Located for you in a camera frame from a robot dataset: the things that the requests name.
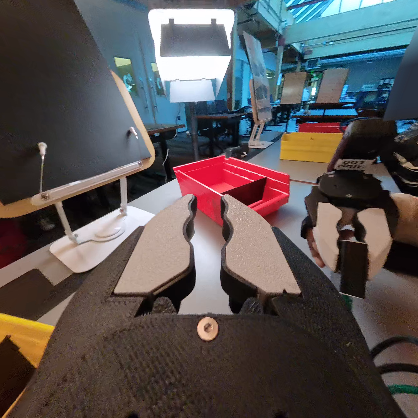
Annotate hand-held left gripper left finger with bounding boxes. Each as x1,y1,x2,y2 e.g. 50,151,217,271
113,194,198,297

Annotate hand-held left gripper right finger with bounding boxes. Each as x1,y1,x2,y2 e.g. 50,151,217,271
220,195,302,297

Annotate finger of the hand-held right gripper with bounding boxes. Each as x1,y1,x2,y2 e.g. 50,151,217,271
357,212,393,280
313,202,344,272

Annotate black ethernet splitter box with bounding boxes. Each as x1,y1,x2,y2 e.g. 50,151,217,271
338,239,370,299

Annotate black ethernet cable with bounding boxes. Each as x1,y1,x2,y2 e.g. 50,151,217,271
371,336,418,376

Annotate green ethernet cable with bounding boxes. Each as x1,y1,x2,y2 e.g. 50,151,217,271
340,293,418,396

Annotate yellow plastic bin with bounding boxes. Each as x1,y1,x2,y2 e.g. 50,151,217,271
280,132,344,164
0,313,55,418

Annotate person's right hand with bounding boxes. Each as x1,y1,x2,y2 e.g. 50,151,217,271
307,225,356,269

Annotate grey far table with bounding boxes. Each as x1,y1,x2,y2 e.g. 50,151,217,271
292,108,359,123

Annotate red plastic bin with divider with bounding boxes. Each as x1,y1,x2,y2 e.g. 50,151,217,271
172,155,290,226

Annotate brown cork board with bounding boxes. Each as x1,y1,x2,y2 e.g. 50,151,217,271
280,72,308,105
316,67,350,104

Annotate tilted board on white stand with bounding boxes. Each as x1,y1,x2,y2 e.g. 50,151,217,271
243,31,274,149

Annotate dark office desk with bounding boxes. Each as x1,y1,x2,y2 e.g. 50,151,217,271
194,110,253,157

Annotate bright studio light panel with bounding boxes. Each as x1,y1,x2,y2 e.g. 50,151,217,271
148,8,236,161

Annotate black board with wooden edge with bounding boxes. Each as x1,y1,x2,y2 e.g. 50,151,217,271
0,0,156,218

